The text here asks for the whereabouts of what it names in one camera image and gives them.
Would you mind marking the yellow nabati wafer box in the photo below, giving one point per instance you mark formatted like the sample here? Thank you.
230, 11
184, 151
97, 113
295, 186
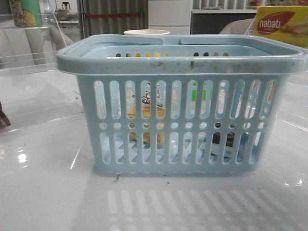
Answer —
287, 24

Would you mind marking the packaged bread with squirrel label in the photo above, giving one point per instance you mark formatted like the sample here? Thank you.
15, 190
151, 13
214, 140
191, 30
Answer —
134, 101

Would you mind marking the green cartoon drink bottle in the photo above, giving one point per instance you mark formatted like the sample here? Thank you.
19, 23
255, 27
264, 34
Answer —
26, 13

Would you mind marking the black white tissue pack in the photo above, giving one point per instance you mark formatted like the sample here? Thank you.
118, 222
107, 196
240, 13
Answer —
216, 138

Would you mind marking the clear acrylic left shelf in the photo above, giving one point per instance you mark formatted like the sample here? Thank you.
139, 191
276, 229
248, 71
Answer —
32, 90

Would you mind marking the dark red snack bag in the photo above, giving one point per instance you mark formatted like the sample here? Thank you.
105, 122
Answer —
4, 121

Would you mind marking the white cabinet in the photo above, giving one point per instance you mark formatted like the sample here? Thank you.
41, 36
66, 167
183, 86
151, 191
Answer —
171, 15

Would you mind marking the red barrier belt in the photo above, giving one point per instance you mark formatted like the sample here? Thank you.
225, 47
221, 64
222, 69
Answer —
114, 15

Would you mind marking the light blue plastic basket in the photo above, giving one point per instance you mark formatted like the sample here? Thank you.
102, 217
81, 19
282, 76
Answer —
248, 73

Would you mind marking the fruit plate on counter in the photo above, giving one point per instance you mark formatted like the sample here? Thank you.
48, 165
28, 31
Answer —
255, 3

